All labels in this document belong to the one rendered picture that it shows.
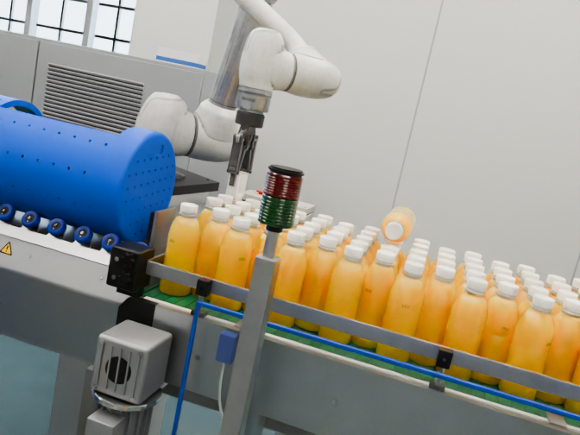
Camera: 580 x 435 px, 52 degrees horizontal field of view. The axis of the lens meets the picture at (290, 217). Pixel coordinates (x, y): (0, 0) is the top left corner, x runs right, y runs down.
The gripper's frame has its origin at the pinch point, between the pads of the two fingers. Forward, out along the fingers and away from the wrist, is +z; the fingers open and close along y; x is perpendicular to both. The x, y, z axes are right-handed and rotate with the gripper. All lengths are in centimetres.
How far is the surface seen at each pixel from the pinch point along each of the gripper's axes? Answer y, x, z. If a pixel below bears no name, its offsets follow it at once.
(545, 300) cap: 31, 76, 2
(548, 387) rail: 37, 80, 16
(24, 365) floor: -66, -105, 113
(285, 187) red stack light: 55, 28, -11
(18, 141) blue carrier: 29, -46, -2
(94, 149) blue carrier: 28.2, -26.0, -4.7
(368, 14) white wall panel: -252, -21, -90
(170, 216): 14.4, -10.8, 9.2
